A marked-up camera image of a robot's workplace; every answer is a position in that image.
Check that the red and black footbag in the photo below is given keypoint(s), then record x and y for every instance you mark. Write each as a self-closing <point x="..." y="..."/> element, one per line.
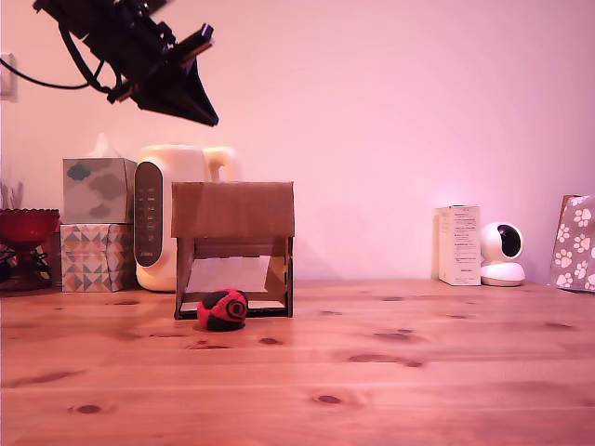
<point x="223" y="310"/>

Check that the cardboard dice tower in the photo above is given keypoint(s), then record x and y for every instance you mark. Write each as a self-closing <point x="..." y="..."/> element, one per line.
<point x="232" y="209"/>

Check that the cream electric kettle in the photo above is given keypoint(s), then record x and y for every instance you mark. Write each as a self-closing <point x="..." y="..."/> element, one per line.
<point x="186" y="162"/>

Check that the white tissue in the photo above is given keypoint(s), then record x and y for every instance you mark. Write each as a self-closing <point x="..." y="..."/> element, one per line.
<point x="104" y="148"/>

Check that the cloud print tissue box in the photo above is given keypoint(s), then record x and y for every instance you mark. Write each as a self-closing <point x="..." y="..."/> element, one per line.
<point x="95" y="190"/>

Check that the triangle pattern tissue box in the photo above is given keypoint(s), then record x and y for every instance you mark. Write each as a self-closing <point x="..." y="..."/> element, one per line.
<point x="90" y="260"/>

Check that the pale dried stems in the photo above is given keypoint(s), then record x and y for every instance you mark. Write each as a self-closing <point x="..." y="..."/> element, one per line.
<point x="14" y="197"/>

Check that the red glass footed bowl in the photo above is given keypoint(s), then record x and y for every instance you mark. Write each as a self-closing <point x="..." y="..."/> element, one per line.
<point x="23" y="227"/>

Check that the white printed carton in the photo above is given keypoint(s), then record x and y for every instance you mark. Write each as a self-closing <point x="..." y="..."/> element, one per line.
<point x="467" y="246"/>

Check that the grey paw print bag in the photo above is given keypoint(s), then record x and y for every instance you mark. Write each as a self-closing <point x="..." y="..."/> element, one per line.
<point x="576" y="246"/>

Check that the white wall plate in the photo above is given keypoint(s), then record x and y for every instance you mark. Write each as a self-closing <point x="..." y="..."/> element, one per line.
<point x="7" y="76"/>

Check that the small white round camera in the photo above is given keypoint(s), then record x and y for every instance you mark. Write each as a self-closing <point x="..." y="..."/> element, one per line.
<point x="501" y="274"/>

